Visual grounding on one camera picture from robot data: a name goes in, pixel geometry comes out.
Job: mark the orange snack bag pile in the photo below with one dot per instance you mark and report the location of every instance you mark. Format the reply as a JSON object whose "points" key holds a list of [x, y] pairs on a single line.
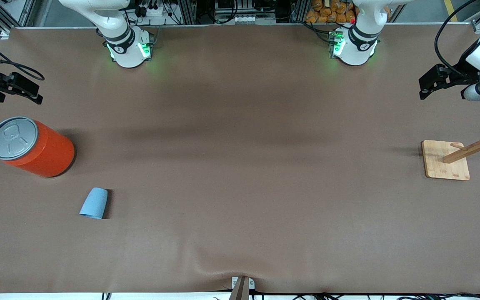
{"points": [[327, 12]]}

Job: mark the white connector block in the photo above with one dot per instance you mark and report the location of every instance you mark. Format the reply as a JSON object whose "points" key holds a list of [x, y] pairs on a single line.
{"points": [[252, 18]]}

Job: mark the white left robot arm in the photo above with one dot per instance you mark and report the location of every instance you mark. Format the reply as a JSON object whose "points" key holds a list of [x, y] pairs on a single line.
{"points": [[354, 52]]}

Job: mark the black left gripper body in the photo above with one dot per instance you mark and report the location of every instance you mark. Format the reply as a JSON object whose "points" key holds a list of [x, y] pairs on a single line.
{"points": [[463, 71]]}

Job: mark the brown camera pole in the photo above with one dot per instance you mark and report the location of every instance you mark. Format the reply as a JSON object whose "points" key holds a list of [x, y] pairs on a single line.
{"points": [[240, 291]]}

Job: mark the orange can with silver lid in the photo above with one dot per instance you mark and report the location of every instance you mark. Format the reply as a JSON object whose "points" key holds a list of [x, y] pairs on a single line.
{"points": [[46, 152]]}

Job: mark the wooden mug tree rack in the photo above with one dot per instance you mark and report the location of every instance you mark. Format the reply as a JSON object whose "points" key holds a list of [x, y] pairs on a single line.
{"points": [[446, 164]]}

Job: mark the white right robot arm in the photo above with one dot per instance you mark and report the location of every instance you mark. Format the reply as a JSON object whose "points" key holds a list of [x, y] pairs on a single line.
{"points": [[127, 54]]}

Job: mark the light blue cup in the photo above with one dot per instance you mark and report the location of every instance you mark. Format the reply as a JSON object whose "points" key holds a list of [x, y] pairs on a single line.
{"points": [[95, 203]]}

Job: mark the white power strip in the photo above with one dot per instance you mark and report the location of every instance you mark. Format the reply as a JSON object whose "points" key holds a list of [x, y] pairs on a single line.
{"points": [[154, 11]]}

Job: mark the silver camera mount bracket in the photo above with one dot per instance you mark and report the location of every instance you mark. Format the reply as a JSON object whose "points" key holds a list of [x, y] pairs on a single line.
{"points": [[236, 281]]}

